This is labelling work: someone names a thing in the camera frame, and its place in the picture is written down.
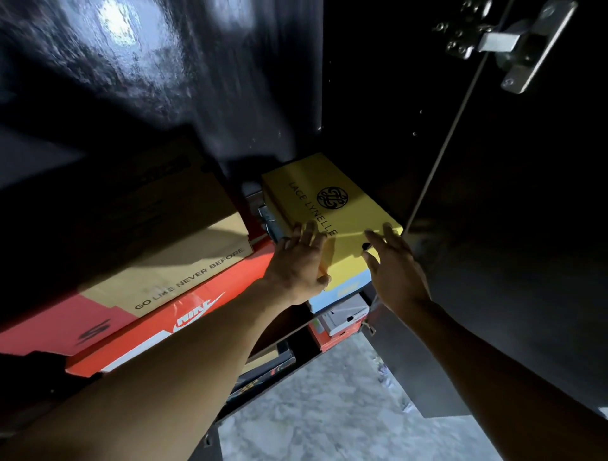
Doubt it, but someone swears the tan cardboard shoe box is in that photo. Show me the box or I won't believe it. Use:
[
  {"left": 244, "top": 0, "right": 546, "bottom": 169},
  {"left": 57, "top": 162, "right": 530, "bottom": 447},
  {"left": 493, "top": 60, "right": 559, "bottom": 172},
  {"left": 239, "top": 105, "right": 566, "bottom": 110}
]
[{"left": 47, "top": 138, "right": 255, "bottom": 318}]

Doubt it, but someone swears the person's left forearm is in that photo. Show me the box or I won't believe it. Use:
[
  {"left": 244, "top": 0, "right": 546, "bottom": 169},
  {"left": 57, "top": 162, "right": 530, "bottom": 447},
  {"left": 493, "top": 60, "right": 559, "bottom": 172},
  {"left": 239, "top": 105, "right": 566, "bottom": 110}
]
[{"left": 0, "top": 281, "right": 297, "bottom": 461}]

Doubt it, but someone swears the black glossy cabinet panel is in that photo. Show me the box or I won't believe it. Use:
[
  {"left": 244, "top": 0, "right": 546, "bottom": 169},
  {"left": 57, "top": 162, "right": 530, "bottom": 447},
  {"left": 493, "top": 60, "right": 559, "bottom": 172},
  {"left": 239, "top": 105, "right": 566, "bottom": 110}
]
[{"left": 0, "top": 0, "right": 325, "bottom": 191}]

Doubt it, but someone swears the light blue shoe box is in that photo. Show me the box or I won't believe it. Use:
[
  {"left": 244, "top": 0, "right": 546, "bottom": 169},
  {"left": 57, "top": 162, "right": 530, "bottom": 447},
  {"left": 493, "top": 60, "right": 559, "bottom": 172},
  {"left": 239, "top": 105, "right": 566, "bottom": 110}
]
[{"left": 308, "top": 268, "right": 372, "bottom": 314}]

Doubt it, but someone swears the orange shoe box white logo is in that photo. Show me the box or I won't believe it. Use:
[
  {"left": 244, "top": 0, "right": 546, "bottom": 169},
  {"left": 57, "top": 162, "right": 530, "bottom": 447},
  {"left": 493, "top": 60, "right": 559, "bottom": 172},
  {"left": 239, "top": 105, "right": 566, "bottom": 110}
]
[{"left": 66, "top": 240, "right": 276, "bottom": 378}]

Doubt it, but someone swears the white grey shoe box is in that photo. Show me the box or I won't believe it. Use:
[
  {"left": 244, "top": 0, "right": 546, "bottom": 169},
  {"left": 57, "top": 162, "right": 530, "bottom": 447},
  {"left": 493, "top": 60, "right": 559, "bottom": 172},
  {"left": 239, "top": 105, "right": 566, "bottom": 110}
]
[{"left": 317, "top": 294, "right": 370, "bottom": 337}]

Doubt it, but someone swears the person's right hand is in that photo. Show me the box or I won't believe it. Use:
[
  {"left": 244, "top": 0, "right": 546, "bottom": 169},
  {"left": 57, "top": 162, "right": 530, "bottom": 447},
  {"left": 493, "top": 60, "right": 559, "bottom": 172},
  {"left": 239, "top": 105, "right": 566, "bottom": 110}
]
[{"left": 361, "top": 222, "right": 431, "bottom": 315}]

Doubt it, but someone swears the person's left hand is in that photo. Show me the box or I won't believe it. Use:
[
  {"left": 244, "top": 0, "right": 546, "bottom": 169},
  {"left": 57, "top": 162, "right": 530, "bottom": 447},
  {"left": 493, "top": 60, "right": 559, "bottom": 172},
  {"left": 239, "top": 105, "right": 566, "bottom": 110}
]
[{"left": 263, "top": 221, "right": 332, "bottom": 307}]

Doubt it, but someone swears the grey blue box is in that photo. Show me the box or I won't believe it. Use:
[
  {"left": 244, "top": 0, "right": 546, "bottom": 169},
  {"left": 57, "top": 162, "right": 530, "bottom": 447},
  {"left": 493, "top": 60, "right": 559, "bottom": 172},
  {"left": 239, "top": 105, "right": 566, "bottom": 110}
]
[{"left": 258, "top": 204, "right": 287, "bottom": 244}]

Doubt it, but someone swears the person's right forearm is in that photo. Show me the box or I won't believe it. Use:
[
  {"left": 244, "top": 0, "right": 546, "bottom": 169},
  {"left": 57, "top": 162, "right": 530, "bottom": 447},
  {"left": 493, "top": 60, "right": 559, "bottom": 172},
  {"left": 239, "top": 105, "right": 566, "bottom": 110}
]
[{"left": 398, "top": 297, "right": 608, "bottom": 461}]

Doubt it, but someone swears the black shoe box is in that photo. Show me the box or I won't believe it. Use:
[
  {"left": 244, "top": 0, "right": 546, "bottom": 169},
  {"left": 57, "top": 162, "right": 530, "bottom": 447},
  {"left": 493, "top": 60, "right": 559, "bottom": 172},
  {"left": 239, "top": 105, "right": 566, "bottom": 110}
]
[{"left": 225, "top": 347, "right": 296, "bottom": 404}]

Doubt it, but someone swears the black cabinet door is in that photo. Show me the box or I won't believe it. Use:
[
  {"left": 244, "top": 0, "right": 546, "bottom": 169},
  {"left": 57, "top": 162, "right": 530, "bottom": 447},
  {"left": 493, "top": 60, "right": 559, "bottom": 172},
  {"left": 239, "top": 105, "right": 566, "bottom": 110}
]
[{"left": 363, "top": 0, "right": 608, "bottom": 420}]

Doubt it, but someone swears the silver metal door hinge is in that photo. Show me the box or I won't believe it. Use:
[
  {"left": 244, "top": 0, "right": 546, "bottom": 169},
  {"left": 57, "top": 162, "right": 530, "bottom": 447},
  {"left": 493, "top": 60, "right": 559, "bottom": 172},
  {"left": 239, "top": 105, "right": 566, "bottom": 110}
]
[{"left": 432, "top": 0, "right": 578, "bottom": 95}]

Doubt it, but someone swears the yellow shoe box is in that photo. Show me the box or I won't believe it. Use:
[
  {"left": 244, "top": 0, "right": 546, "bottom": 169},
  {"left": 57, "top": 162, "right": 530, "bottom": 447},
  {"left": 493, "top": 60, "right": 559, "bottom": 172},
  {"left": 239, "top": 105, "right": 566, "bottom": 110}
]
[{"left": 260, "top": 153, "right": 403, "bottom": 292}]

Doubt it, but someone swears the small red orange shoe box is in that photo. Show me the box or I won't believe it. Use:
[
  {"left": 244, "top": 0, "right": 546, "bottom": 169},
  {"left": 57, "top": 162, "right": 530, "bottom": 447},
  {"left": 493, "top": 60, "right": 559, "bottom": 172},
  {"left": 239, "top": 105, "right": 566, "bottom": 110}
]
[{"left": 308, "top": 319, "right": 364, "bottom": 353}]

